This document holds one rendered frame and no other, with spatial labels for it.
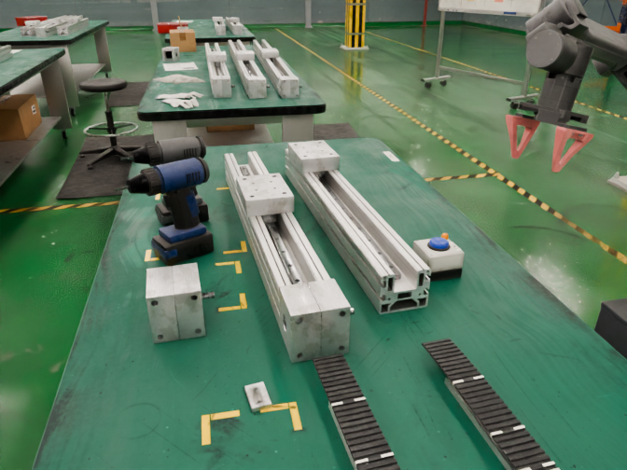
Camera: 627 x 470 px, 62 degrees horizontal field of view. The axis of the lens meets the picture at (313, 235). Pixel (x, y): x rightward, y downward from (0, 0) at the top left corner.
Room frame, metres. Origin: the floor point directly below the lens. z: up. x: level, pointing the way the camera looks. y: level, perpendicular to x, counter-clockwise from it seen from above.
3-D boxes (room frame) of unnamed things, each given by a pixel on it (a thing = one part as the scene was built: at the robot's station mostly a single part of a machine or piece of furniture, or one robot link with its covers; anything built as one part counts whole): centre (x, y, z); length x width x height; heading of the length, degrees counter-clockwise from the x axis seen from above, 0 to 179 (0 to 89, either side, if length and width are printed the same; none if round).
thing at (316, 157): (1.45, 0.00, 0.87); 0.16 x 0.11 x 0.07; 15
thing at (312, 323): (0.74, -0.01, 0.83); 0.12 x 0.09 x 0.10; 105
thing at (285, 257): (1.16, 0.12, 0.82); 0.80 x 0.10 x 0.09; 15
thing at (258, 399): (0.60, 0.08, 0.78); 0.05 x 0.03 x 0.01; 19
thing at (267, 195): (1.16, 0.12, 0.87); 0.16 x 0.11 x 0.07; 15
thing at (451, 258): (0.98, -0.26, 0.81); 0.10 x 0.08 x 0.06; 105
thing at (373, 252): (1.21, -0.06, 0.82); 0.80 x 0.10 x 0.09; 15
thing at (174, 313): (0.79, 0.24, 0.83); 0.11 x 0.10 x 0.10; 105
